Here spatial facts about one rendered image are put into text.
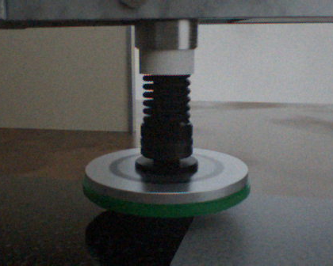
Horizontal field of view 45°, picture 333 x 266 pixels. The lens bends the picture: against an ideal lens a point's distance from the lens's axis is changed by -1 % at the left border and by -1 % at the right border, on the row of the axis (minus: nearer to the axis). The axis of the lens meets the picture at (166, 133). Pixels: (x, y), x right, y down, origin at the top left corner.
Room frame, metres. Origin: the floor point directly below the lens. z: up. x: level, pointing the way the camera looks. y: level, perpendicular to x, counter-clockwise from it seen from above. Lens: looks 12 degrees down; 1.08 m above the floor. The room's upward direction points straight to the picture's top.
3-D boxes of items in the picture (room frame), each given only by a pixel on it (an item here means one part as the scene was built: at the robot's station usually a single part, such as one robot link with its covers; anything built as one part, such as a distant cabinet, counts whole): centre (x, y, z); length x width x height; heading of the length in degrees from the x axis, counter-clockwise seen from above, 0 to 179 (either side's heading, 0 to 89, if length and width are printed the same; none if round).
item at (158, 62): (0.51, 0.00, 1.07); 0.07 x 0.07 x 0.04
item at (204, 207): (0.51, 0.00, 0.92); 0.22 x 0.22 x 0.04
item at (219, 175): (0.51, 0.00, 0.92); 0.21 x 0.21 x 0.01
